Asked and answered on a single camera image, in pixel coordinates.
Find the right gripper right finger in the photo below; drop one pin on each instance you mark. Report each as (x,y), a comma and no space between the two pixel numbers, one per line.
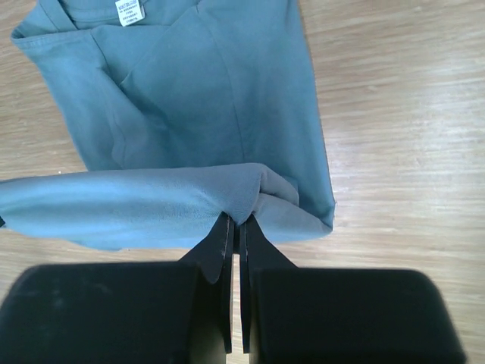
(338,315)

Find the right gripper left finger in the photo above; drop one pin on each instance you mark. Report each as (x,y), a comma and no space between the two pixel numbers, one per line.
(125,312)

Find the blue-grey t shirt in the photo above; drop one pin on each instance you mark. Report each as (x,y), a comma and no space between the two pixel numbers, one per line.
(181,112)

